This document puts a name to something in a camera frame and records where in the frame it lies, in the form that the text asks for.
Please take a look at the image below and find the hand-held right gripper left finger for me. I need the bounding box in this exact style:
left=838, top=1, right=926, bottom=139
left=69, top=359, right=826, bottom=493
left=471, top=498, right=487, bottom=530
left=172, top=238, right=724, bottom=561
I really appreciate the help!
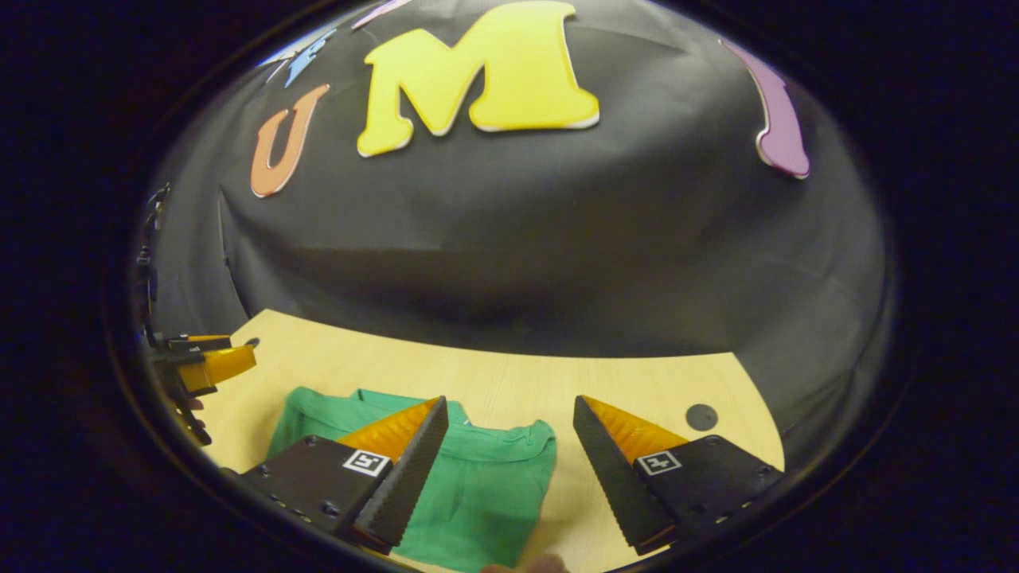
left=237, top=396, right=450, bottom=556

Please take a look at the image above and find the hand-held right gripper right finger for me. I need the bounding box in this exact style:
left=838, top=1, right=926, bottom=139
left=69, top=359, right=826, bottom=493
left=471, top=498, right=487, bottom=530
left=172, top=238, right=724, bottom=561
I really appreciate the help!
left=572, top=395, right=787, bottom=556

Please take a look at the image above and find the green T-shirt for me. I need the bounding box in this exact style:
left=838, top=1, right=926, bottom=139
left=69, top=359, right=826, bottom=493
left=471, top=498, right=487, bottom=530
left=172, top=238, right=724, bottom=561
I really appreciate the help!
left=267, top=387, right=558, bottom=573

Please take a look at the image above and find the black backdrop cloth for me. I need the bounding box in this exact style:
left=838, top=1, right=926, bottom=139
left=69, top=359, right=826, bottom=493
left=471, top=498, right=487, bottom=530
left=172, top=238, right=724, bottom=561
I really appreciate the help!
left=143, top=0, right=894, bottom=446

